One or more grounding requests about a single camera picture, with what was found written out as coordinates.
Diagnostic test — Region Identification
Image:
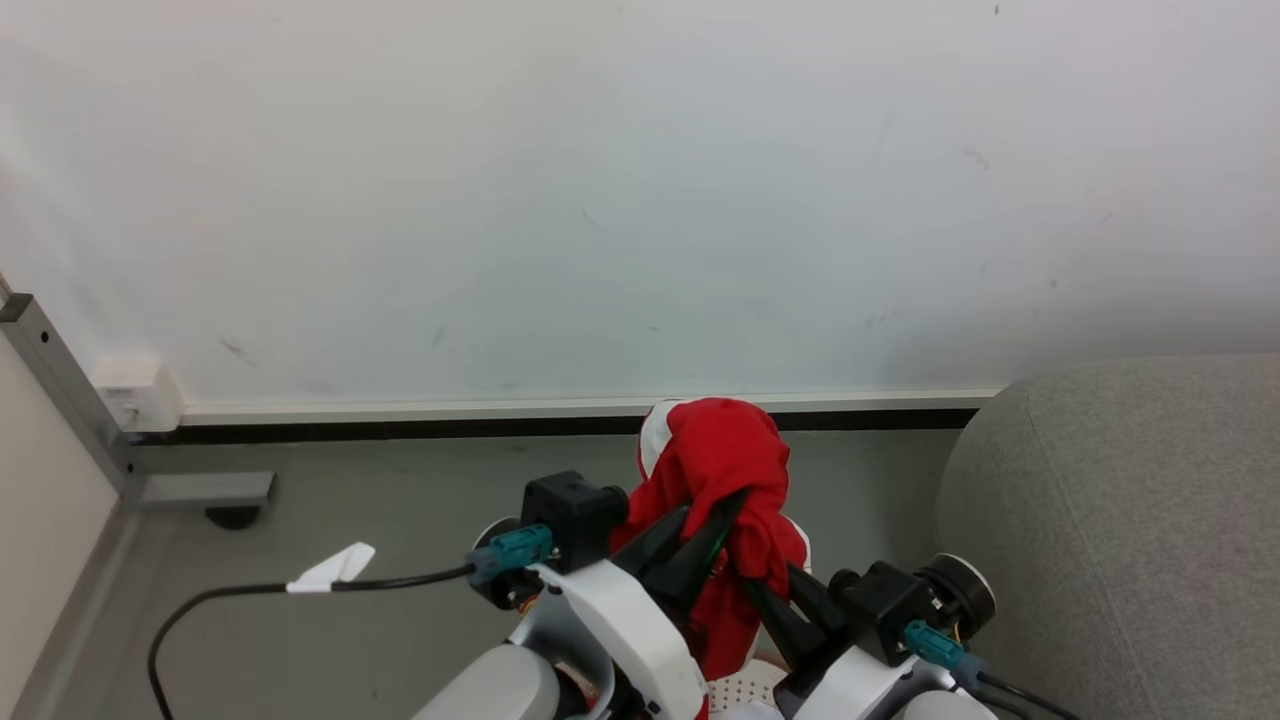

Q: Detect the beige partition panel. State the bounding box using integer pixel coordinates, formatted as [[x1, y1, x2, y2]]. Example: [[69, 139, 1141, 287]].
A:
[[0, 330, 123, 720]]

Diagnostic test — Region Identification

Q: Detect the white tape tag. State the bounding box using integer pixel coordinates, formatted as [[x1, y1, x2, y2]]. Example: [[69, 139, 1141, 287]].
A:
[[286, 542, 377, 595]]

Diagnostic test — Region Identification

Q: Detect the white wall socket box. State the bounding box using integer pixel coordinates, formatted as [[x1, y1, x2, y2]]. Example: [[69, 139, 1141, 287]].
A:
[[92, 358, 185, 434]]

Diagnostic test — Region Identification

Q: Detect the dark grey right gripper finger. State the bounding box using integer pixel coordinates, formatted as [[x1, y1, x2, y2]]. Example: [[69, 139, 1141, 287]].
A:
[[744, 578, 833, 673], [787, 563, 853, 643]]

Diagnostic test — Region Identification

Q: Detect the grey fabric sofa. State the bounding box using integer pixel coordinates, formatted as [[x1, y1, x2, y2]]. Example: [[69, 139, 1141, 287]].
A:
[[934, 354, 1280, 720]]

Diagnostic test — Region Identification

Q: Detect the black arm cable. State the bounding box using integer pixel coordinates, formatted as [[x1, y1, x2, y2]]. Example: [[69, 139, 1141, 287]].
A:
[[903, 620, 1083, 720], [148, 524, 554, 720]]

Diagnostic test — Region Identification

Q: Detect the white perforated laundry basket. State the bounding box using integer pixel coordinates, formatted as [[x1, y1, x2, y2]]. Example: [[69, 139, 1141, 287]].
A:
[[705, 658, 793, 720]]

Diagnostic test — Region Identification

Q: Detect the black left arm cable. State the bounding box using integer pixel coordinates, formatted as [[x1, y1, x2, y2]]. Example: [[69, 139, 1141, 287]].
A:
[[148, 524, 554, 720]]

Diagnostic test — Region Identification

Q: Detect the grey metal frame bar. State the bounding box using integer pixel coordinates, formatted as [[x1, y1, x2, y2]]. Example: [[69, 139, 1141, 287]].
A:
[[0, 292, 277, 512]]

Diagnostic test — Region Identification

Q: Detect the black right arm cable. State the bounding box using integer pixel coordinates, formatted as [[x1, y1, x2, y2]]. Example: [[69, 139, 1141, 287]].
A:
[[903, 620, 1083, 720]]

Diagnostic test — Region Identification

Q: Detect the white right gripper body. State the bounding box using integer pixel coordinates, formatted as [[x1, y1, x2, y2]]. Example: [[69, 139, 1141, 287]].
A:
[[775, 645, 961, 720]]

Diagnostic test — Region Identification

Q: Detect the white wall trim strip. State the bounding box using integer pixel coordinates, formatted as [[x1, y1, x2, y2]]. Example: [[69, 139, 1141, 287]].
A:
[[180, 388, 1004, 427]]

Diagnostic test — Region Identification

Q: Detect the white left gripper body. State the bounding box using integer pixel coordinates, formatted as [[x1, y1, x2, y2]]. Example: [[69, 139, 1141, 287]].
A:
[[508, 560, 710, 720]]

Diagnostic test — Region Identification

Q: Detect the red and white garment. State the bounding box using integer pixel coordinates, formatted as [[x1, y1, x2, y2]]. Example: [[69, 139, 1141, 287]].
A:
[[610, 397, 812, 683]]

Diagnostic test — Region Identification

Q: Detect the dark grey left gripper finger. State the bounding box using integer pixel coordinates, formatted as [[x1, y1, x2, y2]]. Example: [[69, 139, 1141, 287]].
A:
[[648, 490, 750, 613], [611, 507, 694, 578]]

